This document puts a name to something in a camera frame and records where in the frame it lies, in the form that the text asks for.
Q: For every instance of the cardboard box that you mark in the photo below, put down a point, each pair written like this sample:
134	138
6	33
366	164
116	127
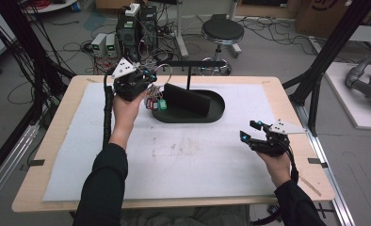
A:
325	15

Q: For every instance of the person's left hand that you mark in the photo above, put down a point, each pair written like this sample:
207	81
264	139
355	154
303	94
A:
125	116

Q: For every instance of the black computer tower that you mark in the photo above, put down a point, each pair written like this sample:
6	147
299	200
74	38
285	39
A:
127	34
148	26

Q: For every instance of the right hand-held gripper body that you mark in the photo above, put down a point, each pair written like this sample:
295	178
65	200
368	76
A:
273	144

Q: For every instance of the aluminium rail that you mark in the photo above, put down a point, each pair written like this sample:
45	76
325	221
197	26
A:
328	175
8	163

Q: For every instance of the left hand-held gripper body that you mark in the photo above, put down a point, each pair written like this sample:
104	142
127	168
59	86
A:
130	84

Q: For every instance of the white power strip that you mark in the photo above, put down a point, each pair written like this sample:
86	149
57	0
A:
132	10

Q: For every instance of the black round stool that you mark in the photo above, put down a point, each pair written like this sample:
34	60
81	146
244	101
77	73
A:
222	30

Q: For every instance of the white base board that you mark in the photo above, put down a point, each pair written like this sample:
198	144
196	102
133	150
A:
346	100

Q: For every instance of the black wallet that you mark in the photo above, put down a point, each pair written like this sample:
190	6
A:
186	99

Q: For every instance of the person's right hand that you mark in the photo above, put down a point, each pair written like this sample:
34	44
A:
277	169

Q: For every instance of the white table mat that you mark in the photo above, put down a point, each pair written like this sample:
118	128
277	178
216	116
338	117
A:
190	163

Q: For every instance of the person's grey pants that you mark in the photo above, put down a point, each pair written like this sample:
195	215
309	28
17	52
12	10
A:
186	218

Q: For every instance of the black tape strip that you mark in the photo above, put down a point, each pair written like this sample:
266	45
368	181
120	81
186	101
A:
317	162
36	163

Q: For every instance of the white table leg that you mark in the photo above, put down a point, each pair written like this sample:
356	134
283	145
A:
180	34

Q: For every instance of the black oval tray key stand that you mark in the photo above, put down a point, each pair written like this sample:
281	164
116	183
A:
216	106

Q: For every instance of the grey power supply unit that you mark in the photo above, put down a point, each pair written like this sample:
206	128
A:
98	44
110	45

